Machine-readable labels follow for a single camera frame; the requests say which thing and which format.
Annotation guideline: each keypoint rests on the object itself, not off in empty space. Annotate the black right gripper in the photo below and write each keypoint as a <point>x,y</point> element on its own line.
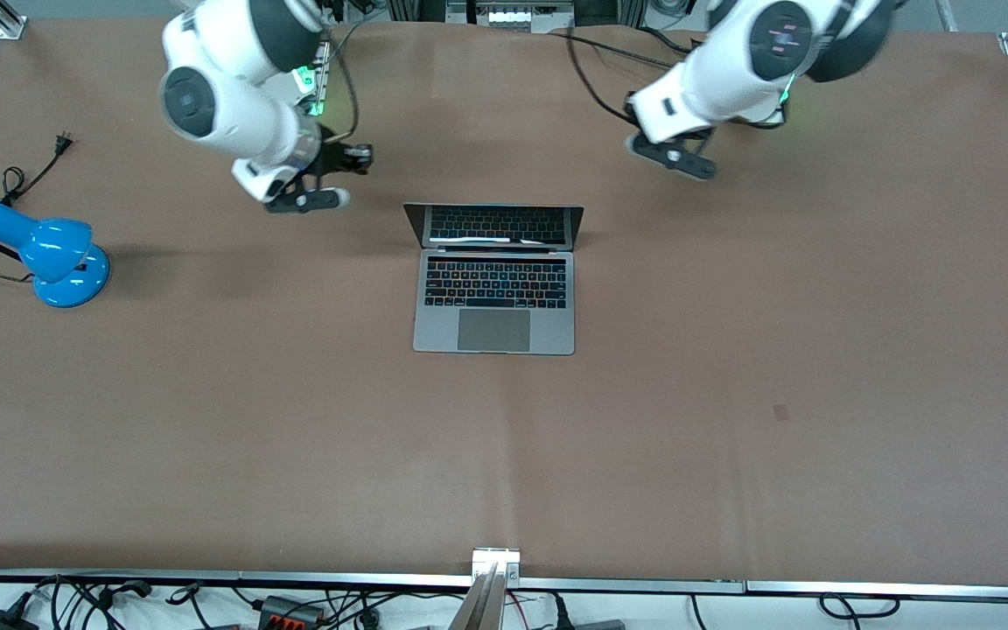
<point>332,158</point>

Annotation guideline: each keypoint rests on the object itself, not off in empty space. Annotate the grey silver laptop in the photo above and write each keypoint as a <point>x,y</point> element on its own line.
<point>495,332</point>

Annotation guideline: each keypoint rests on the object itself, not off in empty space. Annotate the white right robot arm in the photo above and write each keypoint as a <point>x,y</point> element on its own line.
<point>241,114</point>

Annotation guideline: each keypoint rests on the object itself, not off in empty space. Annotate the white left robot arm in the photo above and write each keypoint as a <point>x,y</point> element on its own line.
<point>731,79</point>

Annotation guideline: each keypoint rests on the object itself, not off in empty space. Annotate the white socket panel device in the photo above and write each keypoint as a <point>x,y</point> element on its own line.
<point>513,16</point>

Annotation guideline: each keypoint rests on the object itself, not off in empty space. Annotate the small brown tape patch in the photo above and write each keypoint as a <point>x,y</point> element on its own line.
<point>781,412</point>

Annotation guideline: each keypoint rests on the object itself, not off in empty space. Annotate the orange black connector block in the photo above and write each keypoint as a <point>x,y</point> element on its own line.
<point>290,610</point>

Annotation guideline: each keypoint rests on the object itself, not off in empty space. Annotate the black power plug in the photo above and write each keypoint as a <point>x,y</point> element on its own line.
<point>561,617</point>

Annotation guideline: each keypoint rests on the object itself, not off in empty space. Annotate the black power adapter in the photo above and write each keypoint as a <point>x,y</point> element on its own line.
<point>1,623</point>

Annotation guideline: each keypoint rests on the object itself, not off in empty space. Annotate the aluminium table edge rail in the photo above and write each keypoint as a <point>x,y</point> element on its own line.
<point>338,579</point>

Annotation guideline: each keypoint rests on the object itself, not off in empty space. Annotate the aluminium camera mount pole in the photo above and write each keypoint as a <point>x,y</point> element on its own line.
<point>491,586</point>

